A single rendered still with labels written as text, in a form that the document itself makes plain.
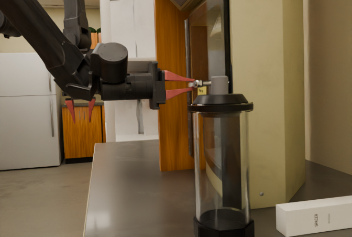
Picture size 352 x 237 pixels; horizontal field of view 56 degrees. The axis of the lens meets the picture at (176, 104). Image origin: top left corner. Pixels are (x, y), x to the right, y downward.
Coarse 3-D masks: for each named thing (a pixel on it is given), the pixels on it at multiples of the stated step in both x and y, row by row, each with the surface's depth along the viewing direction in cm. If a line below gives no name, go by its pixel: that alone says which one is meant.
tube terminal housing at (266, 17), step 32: (256, 0) 66; (288, 0) 71; (256, 32) 67; (288, 32) 71; (256, 64) 67; (288, 64) 71; (256, 96) 67; (288, 96) 71; (256, 128) 68; (288, 128) 71; (256, 160) 68; (288, 160) 71; (256, 192) 68; (288, 192) 71
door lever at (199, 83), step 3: (189, 81) 76; (192, 81) 72; (195, 81) 69; (198, 81) 69; (201, 81) 69; (204, 81) 70; (207, 81) 70; (210, 81) 70; (186, 84) 77; (189, 84) 75; (192, 84) 72; (195, 84) 69; (198, 84) 69; (201, 84) 69; (204, 84) 70; (207, 84) 70; (210, 84) 70; (189, 87) 75; (192, 87) 73; (195, 87) 70; (198, 87) 69; (201, 87) 70
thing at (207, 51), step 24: (216, 0) 70; (192, 24) 89; (216, 24) 70; (192, 48) 90; (216, 48) 71; (192, 72) 91; (216, 72) 72; (192, 96) 92; (192, 120) 93; (192, 144) 95
